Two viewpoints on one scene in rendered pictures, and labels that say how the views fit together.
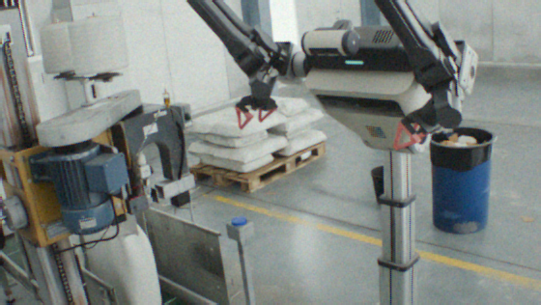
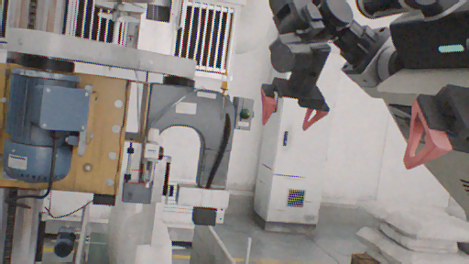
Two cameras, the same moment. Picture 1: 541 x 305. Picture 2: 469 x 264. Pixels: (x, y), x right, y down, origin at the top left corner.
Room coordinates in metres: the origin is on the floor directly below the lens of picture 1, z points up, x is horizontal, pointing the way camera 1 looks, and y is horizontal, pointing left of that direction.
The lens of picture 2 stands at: (0.58, -0.44, 1.34)
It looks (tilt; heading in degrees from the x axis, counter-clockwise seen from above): 4 degrees down; 32
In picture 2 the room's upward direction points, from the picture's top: 8 degrees clockwise
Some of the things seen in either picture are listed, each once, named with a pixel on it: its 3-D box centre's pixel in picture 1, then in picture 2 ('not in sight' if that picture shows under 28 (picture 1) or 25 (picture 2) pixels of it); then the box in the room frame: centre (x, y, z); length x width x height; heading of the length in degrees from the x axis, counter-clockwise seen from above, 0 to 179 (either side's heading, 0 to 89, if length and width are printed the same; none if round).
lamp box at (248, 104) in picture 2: (181, 116); (241, 113); (1.84, 0.31, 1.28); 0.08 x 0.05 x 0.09; 45
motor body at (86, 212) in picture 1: (82, 188); (41, 125); (1.36, 0.55, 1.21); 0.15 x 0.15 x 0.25
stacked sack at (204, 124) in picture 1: (218, 120); (405, 213); (4.86, 0.45, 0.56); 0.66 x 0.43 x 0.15; 133
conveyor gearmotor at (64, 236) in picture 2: not in sight; (69, 240); (2.64, 1.84, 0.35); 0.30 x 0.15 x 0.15; 45
